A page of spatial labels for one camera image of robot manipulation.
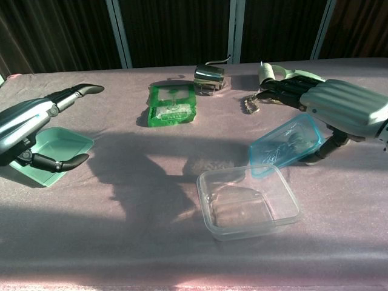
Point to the light blue partition post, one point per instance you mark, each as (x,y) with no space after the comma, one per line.
(322,27)
(236,30)
(121,36)

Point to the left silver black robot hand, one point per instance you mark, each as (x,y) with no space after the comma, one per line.
(21,118)

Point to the mint green lint roller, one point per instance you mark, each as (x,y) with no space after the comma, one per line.
(266,71)

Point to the clear lid with blue rim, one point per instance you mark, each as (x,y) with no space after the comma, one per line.
(279,151)

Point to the mint green plastic dustpan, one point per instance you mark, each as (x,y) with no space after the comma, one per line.
(60,142)

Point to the green snack bag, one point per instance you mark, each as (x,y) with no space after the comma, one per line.
(171,104)

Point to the pink tablecloth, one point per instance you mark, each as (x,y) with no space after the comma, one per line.
(91,227)

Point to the stainless steel cup with hook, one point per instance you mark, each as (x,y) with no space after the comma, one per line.
(209,75)

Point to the clear plastic food container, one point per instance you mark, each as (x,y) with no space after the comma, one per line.
(242,212)

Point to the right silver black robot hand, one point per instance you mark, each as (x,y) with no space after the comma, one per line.
(345,106)

